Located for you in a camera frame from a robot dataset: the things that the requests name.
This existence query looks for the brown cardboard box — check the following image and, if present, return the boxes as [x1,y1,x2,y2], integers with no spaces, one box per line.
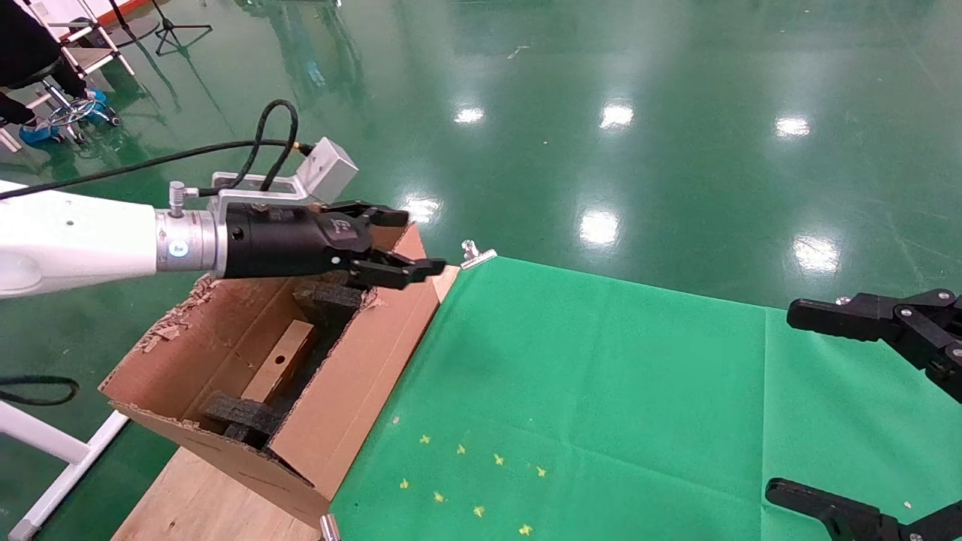
[240,319,316,407]

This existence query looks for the black tripod stand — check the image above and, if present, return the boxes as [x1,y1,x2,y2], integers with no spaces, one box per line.
[153,0,213,57]

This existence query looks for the green table cloth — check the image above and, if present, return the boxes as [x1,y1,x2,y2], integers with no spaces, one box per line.
[331,255,962,541]

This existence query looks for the thick black camera cable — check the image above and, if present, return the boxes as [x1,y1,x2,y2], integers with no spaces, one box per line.
[0,99,316,202]

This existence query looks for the person in black clothes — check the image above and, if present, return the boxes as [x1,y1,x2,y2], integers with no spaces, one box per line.
[0,0,87,125]

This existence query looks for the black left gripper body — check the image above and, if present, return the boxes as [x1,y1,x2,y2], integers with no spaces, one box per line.
[222,201,377,281]

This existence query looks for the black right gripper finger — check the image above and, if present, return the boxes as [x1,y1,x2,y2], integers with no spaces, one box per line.
[764,478,962,541]
[785,290,962,405]

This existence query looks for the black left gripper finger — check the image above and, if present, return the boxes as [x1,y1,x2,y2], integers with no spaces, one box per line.
[346,251,449,292]
[323,199,411,230]

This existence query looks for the stool with chrome ring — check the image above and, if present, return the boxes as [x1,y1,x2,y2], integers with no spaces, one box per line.
[0,60,121,144]

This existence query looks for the large open cardboard carton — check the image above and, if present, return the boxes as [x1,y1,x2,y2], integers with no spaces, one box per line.
[99,222,461,530]

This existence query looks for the black pole stand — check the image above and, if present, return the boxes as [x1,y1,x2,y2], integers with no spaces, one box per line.
[107,0,160,42]

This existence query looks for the white metal rack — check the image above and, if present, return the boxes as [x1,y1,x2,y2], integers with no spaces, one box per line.
[23,0,136,80]

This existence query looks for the thin black cable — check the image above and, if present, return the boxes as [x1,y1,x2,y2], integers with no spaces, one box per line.
[0,374,80,407]

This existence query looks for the white metal table frame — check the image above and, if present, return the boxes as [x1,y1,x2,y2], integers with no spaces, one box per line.
[0,398,130,541]

